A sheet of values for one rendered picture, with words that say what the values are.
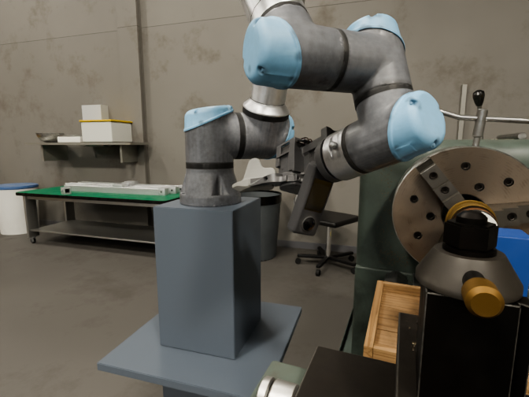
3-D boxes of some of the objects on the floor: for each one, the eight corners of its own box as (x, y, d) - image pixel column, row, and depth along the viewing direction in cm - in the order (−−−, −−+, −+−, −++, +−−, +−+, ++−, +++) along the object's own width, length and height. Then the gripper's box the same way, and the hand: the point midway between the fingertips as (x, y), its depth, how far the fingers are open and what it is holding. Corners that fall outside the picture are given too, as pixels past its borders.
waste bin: (286, 249, 399) (286, 191, 387) (273, 265, 344) (273, 198, 333) (242, 245, 415) (242, 188, 403) (223, 260, 360) (222, 195, 349)
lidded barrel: (52, 228, 504) (47, 183, 493) (16, 237, 451) (9, 187, 441) (24, 224, 520) (19, 182, 510) (-14, 234, 468) (-21, 186, 457)
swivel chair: (359, 258, 368) (364, 165, 351) (358, 281, 306) (364, 169, 289) (301, 253, 386) (302, 164, 369) (289, 273, 324) (290, 168, 307)
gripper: (376, 146, 58) (302, 176, 74) (286, 108, 48) (223, 152, 64) (379, 192, 56) (302, 213, 71) (285, 163, 45) (220, 195, 61)
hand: (264, 198), depth 67 cm, fingers open, 14 cm apart
